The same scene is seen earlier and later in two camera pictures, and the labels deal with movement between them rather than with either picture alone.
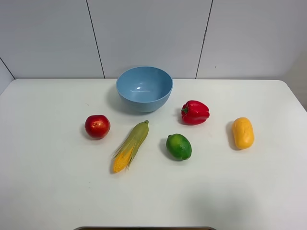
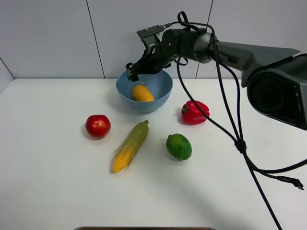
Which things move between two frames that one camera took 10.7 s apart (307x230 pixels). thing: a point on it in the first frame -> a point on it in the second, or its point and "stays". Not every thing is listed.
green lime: [178, 146] stays
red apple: [97, 126] stays
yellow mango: [243, 132] -> [141, 93]
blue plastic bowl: [144, 89] stays
